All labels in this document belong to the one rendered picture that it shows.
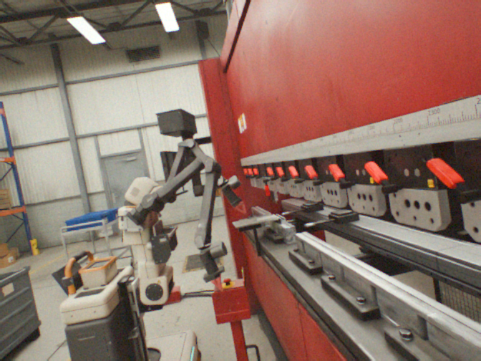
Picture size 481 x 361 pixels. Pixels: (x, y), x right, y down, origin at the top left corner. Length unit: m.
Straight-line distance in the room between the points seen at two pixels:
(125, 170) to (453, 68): 9.07
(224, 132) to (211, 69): 0.55
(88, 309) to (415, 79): 1.78
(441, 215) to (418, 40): 0.31
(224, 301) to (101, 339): 0.75
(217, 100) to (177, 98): 6.45
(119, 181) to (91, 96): 2.43
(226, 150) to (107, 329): 1.65
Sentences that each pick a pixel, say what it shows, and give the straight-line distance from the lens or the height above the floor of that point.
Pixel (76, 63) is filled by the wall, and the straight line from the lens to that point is 10.27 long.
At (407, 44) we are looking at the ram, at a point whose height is 1.53.
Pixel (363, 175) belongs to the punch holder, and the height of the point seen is 1.28.
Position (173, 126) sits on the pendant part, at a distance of 3.03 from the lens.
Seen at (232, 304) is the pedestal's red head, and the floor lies 0.74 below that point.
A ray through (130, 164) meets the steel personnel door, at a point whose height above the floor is 1.87.
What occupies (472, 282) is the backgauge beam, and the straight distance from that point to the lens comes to 1.14.
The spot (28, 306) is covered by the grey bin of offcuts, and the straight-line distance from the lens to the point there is 4.01.
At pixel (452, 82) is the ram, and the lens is 0.64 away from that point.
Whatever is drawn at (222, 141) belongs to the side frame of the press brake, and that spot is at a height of 1.58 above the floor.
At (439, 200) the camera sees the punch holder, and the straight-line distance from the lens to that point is 0.69.
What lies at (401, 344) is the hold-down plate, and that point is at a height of 0.90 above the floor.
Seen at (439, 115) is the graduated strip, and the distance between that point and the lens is 0.66.
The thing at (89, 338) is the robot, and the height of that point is 0.60.
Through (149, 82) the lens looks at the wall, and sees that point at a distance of 9.57.
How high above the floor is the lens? 1.37
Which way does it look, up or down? 3 degrees down
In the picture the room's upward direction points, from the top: 10 degrees counter-clockwise
